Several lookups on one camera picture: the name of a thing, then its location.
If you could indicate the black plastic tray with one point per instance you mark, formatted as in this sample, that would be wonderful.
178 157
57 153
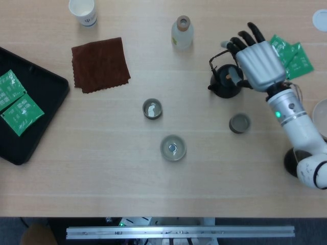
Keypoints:
46 89

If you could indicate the green tea packet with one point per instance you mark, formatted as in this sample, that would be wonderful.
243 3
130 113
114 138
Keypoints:
281 47
301 63
21 113
10 88

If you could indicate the large white ceramic bowl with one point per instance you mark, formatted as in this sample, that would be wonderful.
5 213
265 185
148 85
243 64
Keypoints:
320 112

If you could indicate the white paper cup blue logo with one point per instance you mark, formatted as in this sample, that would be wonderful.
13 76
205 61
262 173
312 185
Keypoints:
87 18

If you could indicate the grey-green shallow ceramic bowl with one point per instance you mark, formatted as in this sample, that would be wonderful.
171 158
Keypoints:
165 148

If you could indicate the brown round stool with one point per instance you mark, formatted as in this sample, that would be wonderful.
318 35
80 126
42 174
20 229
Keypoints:
38 234

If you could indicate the black cast iron teapot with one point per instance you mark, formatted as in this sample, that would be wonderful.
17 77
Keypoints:
224 89

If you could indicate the dark cylindrical ceramic teacup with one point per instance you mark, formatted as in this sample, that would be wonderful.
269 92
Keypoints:
146 115
239 123

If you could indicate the brown microfibre cloth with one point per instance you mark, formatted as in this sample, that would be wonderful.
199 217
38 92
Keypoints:
99 63

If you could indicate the aluminium profile rail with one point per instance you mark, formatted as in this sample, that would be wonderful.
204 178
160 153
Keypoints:
178 232

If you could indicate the white round lid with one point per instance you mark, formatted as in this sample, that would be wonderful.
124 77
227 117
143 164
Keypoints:
321 20

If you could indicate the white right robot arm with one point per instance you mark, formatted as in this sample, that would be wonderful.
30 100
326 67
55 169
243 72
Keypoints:
299 127

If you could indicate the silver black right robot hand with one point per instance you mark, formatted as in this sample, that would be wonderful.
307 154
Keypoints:
260 66

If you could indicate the dark ceramic pouring pitcher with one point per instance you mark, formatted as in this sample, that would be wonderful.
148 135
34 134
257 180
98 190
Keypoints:
290 163

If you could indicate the frosted glass bottle wooden cap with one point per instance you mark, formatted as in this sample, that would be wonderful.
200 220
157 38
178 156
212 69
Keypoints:
182 38

